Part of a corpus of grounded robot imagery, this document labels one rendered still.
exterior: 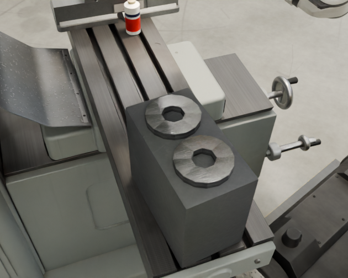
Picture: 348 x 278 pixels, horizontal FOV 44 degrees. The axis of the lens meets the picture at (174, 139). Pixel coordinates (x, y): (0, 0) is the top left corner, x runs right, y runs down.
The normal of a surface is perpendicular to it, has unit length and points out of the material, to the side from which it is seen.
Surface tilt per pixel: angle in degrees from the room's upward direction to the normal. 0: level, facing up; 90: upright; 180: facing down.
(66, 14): 90
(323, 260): 0
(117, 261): 0
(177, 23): 0
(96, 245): 90
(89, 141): 90
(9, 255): 88
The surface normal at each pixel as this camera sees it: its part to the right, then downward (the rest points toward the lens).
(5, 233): 0.62, 0.58
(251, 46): 0.02, -0.66
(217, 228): 0.44, 0.68
